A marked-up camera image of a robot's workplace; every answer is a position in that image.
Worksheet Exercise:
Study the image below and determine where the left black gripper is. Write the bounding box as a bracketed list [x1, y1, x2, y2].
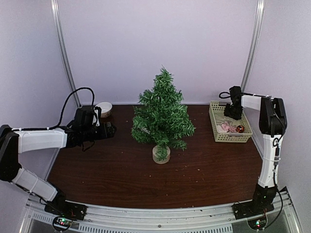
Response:
[82, 121, 116, 142]

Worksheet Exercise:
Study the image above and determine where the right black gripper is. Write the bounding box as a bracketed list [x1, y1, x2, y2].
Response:
[224, 103, 243, 119]

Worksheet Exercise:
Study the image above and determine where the fairy light string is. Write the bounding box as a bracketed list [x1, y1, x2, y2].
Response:
[217, 116, 238, 134]

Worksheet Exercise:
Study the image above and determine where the small green christmas tree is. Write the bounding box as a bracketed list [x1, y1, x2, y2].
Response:
[131, 67, 196, 164]

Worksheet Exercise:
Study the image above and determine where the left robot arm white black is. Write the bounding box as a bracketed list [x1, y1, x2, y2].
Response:
[0, 122, 117, 216]

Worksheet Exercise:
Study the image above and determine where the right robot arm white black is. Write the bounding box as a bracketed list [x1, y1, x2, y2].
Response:
[224, 86, 287, 215]

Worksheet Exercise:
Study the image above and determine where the red bauble ornament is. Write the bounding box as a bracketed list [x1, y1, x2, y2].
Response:
[237, 125, 245, 133]

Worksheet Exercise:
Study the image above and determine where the beige plastic basket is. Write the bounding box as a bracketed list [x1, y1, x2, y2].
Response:
[209, 101, 253, 143]

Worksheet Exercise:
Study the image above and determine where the small white bowl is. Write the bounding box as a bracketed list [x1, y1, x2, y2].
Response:
[96, 102, 113, 118]

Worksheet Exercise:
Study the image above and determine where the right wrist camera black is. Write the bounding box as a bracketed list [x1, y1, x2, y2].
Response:
[229, 86, 242, 105]

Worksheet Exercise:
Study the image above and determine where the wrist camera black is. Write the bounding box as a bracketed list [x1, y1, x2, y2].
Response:
[73, 105, 102, 130]
[229, 86, 242, 105]

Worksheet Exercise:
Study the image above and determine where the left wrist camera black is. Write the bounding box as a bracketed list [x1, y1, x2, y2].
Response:
[73, 105, 102, 130]

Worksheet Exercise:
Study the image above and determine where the left black cable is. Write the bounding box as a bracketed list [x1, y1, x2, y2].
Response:
[57, 86, 96, 128]

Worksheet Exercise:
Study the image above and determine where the right aluminium frame post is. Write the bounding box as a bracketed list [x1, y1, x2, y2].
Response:
[241, 0, 265, 92]

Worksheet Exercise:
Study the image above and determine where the aluminium frame post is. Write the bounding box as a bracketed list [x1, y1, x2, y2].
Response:
[50, 0, 83, 109]
[241, 0, 265, 92]

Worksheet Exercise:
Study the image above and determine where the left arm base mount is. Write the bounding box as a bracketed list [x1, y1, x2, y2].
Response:
[44, 190, 87, 221]

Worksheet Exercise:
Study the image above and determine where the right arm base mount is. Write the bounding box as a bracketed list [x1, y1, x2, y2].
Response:
[232, 184, 276, 219]

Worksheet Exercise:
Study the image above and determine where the front aluminium rail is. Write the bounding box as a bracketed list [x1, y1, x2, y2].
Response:
[24, 186, 297, 233]

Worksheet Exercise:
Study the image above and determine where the left aluminium frame post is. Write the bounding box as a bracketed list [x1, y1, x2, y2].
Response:
[50, 0, 83, 109]

